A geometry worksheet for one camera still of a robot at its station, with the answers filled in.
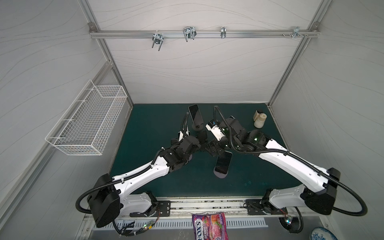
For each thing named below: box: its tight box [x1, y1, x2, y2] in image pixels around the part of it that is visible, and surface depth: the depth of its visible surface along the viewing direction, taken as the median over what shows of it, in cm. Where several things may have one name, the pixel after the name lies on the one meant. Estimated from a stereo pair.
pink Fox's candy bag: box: [192, 212, 229, 240], surface depth 69 cm
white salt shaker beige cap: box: [254, 113, 268, 129], surface depth 105 cm
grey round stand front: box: [213, 167, 229, 179], surface depth 85 cm
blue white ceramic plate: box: [310, 226, 338, 240], surface depth 66 cm
